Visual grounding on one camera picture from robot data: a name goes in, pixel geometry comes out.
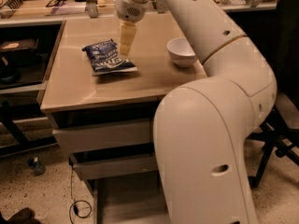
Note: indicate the black coil spring holder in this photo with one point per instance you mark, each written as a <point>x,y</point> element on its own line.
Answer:
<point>9,7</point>

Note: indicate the top drawer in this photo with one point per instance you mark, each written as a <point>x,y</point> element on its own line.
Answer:
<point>104,135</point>

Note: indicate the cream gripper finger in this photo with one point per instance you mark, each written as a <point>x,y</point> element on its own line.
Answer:
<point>127,36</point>

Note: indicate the grey metal post left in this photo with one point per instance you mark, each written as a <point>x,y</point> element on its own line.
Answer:
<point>92,9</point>

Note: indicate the blue chip bag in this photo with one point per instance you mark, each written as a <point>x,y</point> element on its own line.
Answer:
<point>104,58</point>

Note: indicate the middle drawer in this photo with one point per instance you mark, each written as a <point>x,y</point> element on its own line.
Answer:
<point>95,167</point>

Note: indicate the grey drawer cabinet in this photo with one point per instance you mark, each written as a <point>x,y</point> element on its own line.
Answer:
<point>74,97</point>

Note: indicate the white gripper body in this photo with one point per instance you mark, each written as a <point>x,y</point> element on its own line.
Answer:
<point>130,9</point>

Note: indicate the brown shoe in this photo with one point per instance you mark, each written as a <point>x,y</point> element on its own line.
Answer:
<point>24,216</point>

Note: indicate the black office chair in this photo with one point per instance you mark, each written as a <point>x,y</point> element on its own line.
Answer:
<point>278,130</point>

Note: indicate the grey metal post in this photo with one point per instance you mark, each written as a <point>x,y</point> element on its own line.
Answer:
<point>92,9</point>
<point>160,4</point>

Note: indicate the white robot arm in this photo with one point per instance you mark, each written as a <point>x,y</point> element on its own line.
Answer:
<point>200,128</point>

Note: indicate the black table leg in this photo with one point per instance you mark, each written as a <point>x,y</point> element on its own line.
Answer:
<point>8,117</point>

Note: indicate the bottom drawer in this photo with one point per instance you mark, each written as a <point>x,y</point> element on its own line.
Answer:
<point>130,199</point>

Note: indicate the small blue floor object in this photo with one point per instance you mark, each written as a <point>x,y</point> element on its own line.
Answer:
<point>37,167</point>

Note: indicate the drawer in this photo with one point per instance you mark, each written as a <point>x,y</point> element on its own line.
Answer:
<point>104,135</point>
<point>95,167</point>
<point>130,199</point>

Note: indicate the white bowl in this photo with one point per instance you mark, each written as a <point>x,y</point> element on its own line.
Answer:
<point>181,52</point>

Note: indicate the grey metal post middle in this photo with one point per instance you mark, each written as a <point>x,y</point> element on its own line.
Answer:
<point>160,4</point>

